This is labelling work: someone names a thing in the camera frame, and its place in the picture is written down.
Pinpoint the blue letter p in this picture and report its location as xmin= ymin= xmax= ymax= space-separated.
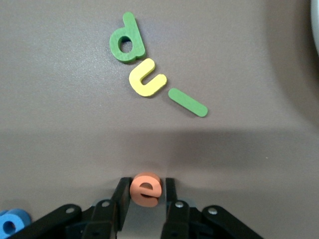
xmin=0 ymin=208 xmax=32 ymax=239

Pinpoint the green letter l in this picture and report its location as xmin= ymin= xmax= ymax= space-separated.
xmin=168 ymin=88 xmax=208 ymax=118

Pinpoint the green letter d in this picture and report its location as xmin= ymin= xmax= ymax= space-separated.
xmin=109 ymin=11 xmax=147 ymax=64

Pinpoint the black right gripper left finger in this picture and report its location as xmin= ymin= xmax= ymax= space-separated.
xmin=9 ymin=177 xmax=133 ymax=239

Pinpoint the yellow letter u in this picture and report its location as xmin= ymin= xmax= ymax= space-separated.
xmin=128 ymin=58 xmax=167 ymax=97

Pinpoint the orange letter e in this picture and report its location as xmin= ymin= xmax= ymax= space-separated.
xmin=129 ymin=172 xmax=162 ymax=208

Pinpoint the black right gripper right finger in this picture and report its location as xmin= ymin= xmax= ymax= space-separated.
xmin=160 ymin=177 xmax=265 ymax=239

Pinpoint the beige plate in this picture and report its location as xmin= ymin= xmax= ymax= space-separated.
xmin=310 ymin=0 xmax=319 ymax=58

